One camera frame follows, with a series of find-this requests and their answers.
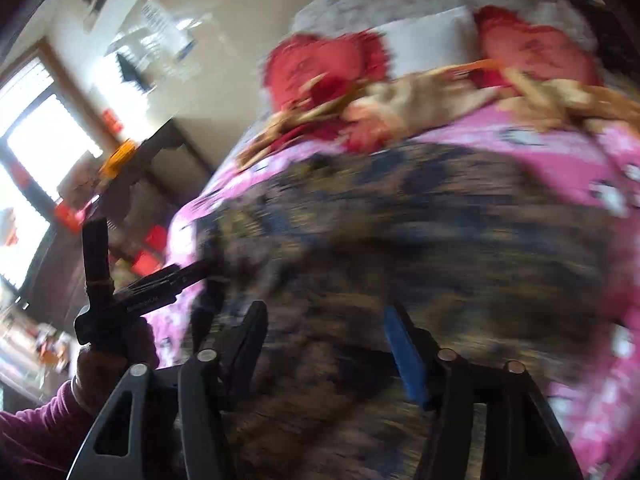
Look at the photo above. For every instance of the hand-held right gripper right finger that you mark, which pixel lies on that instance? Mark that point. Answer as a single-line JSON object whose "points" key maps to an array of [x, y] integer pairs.
{"points": [[406, 355]]}

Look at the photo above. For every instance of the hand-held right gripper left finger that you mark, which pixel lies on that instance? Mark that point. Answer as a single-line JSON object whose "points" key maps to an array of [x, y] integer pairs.
{"points": [[250, 342]]}

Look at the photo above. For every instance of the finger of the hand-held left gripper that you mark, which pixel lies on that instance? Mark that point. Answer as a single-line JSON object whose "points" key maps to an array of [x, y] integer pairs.
{"points": [[165, 282]]}

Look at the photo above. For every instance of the dark patterned garment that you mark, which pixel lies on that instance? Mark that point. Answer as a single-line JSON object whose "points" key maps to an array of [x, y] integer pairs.
{"points": [[400, 240]]}

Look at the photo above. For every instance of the person's left forearm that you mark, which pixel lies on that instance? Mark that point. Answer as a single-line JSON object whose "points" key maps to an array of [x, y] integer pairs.
{"points": [[40, 435]]}

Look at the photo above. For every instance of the person's left hand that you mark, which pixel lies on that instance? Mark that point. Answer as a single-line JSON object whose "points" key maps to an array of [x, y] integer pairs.
{"points": [[97, 375]]}

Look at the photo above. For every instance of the red boxes in shelf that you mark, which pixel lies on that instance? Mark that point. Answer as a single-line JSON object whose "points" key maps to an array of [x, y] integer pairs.
{"points": [[149, 252]]}

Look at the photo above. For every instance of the red box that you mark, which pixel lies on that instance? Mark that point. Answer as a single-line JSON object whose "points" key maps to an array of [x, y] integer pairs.
{"points": [[69, 216]]}

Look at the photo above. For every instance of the dark wooden shelf unit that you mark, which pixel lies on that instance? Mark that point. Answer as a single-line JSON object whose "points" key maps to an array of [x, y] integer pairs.
{"points": [[160, 170]]}

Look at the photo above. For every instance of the orange object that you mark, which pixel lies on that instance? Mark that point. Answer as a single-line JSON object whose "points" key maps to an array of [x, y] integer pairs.
{"points": [[119, 157]]}

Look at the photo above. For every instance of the window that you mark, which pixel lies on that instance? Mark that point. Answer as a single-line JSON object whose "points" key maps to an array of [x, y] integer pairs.
{"points": [[45, 140]]}

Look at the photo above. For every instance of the red pillow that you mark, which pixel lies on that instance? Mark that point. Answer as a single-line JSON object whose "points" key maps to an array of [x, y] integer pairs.
{"points": [[310, 75], [535, 47]]}

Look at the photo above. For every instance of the pink printed blanket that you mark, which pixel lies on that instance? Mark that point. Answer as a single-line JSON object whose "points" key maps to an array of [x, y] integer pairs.
{"points": [[565, 155]]}

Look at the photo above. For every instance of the gold beige cloth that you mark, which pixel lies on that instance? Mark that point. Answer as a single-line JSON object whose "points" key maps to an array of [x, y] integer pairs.
{"points": [[400, 97]]}

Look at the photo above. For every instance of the white pillow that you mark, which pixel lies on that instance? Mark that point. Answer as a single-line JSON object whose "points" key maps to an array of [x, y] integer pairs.
{"points": [[425, 42]]}

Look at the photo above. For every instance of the dark furniture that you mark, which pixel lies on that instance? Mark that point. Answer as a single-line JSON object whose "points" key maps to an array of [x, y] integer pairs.
{"points": [[615, 25]]}

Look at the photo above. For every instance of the small red wall item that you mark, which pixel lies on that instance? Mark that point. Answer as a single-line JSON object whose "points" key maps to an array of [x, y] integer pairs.
{"points": [[112, 121]]}

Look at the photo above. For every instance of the black triangular wall object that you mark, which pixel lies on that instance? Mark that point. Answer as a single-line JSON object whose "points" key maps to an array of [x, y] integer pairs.
{"points": [[129, 70]]}

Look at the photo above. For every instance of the white papers on wall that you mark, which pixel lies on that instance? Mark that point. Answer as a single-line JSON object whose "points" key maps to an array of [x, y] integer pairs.
{"points": [[160, 35]]}

